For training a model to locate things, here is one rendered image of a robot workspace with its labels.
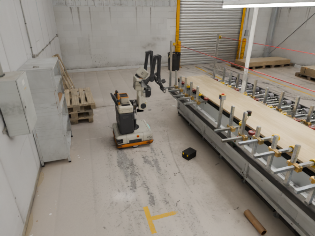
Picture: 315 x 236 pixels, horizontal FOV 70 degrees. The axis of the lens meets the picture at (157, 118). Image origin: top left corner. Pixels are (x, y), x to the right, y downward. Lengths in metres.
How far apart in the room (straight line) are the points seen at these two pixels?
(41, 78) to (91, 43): 6.43
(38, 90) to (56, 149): 0.98
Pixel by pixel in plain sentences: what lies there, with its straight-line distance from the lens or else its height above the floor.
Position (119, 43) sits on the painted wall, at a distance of 9.89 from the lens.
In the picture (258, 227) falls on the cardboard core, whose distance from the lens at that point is 3.02.
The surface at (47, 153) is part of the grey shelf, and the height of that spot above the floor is 0.23.
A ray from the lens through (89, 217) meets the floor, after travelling 3.09.
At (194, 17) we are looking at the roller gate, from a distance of 10.75.
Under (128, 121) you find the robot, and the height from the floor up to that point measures 0.55.
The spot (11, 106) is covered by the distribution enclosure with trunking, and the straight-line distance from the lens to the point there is 2.71.
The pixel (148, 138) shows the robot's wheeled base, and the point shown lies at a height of 0.16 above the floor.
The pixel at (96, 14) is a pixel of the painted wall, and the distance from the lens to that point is 9.74.
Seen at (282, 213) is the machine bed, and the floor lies 0.15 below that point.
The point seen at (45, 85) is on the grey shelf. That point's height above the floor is 1.32.
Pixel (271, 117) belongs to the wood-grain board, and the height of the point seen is 0.90.
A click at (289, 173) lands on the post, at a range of 2.55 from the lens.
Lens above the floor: 2.25
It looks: 25 degrees down
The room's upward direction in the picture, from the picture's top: straight up
